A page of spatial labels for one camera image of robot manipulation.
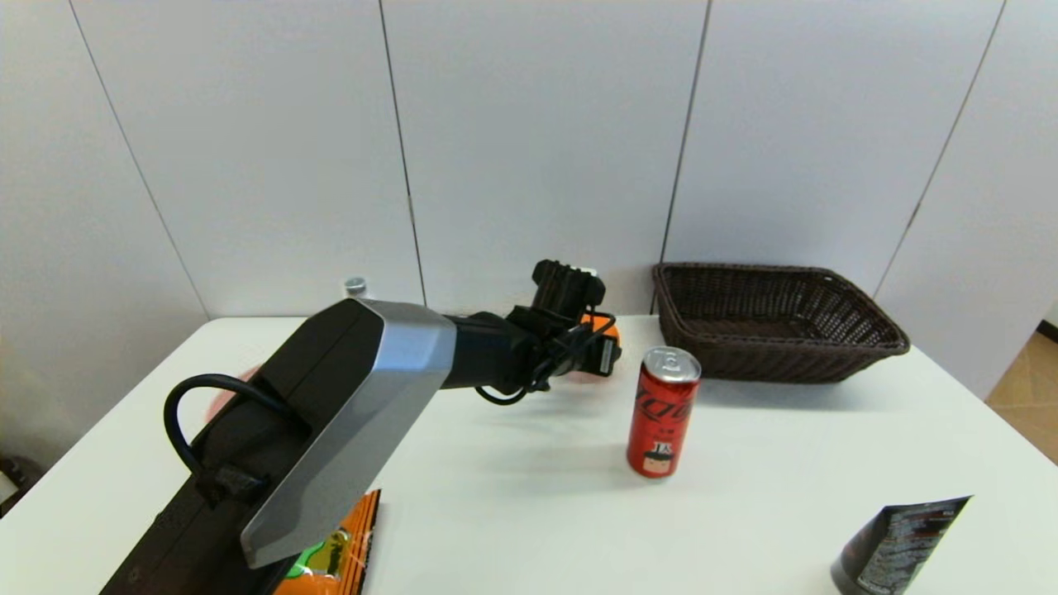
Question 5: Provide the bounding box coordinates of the orange fruit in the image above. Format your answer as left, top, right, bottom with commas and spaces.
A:
577, 314, 622, 383

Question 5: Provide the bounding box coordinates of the red cola can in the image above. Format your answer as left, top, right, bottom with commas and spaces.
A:
626, 347, 702, 479

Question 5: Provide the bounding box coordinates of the dark brown wicker basket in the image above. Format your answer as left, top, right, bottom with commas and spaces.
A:
651, 263, 910, 385

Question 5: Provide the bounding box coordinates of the orange snack bag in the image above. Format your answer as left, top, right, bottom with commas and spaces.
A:
275, 489, 383, 595

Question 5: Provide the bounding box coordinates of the black cosmetic tube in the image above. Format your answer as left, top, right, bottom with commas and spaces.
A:
830, 495, 972, 595

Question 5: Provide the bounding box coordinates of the pink bowl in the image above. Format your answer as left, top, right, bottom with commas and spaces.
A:
207, 369, 259, 418

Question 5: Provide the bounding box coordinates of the small black floor object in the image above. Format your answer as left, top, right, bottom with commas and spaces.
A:
0, 457, 34, 517

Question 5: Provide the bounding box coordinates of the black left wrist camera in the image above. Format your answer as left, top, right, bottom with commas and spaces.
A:
531, 259, 607, 321

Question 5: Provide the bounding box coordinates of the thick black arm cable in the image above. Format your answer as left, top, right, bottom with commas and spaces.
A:
163, 374, 308, 507

